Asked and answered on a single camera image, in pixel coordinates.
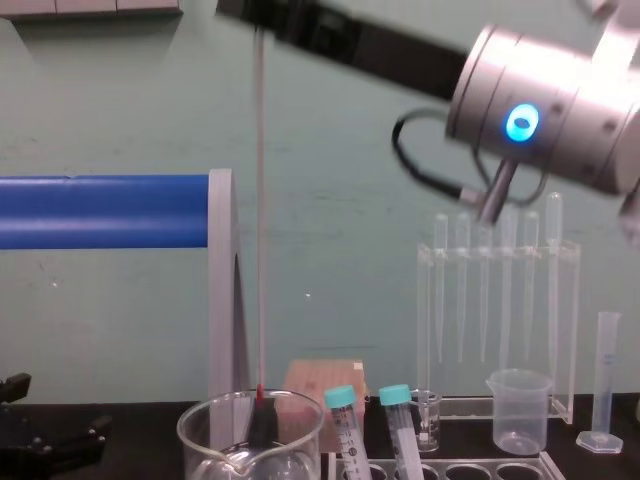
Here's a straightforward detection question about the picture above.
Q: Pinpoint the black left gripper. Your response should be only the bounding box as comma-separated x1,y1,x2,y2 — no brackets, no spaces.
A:
0,372,114,480

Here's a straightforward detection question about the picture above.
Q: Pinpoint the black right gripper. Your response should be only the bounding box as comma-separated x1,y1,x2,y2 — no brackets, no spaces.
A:
214,0,472,105

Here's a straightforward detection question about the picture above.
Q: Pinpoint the white thermometer with red tip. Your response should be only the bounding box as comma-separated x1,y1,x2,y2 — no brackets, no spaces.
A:
253,27,268,404

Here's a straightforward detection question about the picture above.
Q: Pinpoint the large glass beaker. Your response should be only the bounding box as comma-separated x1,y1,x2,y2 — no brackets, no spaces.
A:
175,389,324,480

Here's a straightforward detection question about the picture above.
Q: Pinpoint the teal capped centrifuge tube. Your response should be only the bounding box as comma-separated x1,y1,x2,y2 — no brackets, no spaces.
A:
378,383,425,480
323,384,374,480

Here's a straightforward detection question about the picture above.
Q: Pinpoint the small glass beaker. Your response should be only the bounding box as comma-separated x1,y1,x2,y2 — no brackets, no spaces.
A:
411,389,443,454

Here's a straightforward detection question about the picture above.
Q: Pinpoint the clear test tube rack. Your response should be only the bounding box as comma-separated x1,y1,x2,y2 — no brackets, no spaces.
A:
327,451,567,480

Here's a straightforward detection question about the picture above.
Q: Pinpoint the clear plastic beaker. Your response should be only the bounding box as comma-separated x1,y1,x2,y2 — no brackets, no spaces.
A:
484,368,555,454

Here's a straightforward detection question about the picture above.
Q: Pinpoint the blue cylinder roll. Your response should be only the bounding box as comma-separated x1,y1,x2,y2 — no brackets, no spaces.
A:
0,173,210,251

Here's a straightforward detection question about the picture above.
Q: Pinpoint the brown cardboard box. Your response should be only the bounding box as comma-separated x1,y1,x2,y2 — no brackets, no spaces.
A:
281,358,372,455

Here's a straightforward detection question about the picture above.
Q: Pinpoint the clear plastic pipette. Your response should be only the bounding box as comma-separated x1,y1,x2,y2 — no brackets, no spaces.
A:
454,212,471,365
498,207,518,372
433,213,449,365

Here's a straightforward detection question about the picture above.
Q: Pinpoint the clear acrylic pipette stand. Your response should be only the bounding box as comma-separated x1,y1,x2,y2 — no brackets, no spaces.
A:
415,238,582,426

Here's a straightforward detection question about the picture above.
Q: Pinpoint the clear graduated cylinder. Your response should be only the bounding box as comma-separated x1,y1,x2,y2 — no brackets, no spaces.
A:
575,311,624,454

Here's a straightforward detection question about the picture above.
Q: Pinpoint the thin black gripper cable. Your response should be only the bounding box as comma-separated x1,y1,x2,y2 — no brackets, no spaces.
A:
391,108,549,226

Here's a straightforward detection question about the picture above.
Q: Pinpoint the grey wall shelf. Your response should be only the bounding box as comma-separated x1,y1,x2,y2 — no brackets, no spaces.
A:
0,0,182,22

